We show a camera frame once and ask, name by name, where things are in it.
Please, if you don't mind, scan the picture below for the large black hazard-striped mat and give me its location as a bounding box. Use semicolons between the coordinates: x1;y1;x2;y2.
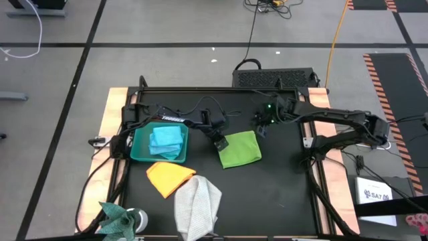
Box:
362;52;428;197

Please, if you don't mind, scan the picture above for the black metal bracket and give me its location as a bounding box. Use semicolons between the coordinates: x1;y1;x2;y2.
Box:
88;136;107;149

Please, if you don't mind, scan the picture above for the black cable bundle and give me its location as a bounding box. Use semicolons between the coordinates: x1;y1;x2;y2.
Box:
302;154;357;237
75;153;132;235

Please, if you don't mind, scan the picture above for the white SA7 sign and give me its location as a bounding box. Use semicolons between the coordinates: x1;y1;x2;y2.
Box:
354;176;398;227

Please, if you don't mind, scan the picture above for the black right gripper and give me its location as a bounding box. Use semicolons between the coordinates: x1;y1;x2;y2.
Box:
254;96;294;139

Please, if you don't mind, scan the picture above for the white floor cable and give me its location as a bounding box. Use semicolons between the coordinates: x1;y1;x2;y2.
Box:
0;0;43;60

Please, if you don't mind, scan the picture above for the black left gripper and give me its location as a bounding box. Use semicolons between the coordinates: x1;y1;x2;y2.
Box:
199;108;230;151

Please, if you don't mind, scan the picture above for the black computer case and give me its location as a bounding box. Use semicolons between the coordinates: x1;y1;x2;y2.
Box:
231;68;319;89

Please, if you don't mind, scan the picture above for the black camera mount beam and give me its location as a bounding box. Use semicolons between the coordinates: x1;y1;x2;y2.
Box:
353;195;428;218

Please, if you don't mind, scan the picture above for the black cable tangle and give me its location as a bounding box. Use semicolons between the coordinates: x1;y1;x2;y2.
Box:
243;0;304;20

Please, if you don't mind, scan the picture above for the orange-yellow cable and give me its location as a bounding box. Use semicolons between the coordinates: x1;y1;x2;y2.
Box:
324;0;350;89

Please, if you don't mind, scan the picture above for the green microfiber towel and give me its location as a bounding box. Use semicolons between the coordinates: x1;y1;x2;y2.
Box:
217;130;263;170

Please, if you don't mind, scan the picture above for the teal plastic bin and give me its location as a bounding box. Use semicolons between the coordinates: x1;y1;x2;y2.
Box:
129;121;189;164

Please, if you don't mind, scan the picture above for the black floor cable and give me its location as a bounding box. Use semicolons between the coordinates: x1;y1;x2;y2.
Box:
233;0;262;71

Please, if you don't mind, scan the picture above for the grey round roll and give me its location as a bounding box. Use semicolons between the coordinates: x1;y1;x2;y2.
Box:
126;208;149;234

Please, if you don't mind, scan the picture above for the light blue microfiber towel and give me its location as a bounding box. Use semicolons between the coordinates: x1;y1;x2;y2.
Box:
149;126;185;157

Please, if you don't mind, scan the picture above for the black table frame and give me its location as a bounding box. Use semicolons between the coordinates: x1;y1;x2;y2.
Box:
113;76;360;241

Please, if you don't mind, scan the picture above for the grey desk foot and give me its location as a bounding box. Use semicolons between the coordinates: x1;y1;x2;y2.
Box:
4;8;67;18

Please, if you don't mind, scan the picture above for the small black hazard-striped mat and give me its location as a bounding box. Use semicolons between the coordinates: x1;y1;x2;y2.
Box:
346;0;428;14

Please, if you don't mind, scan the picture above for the orange microfiber towel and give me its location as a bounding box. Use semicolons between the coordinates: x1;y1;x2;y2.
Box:
145;161;197;199

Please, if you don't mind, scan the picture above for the grey microfiber towel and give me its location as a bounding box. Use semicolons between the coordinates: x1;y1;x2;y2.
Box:
173;174;223;241

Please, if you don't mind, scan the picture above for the pink object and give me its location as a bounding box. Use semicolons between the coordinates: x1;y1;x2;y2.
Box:
405;214;428;236

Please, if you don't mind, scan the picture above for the white cable loop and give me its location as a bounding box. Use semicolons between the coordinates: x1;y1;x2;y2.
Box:
356;142;392;151

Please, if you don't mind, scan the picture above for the grey floor bar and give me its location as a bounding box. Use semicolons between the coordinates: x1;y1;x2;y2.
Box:
0;91;31;102

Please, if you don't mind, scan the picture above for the teal paper plant ornament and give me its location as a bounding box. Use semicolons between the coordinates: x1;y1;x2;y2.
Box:
96;202;142;241

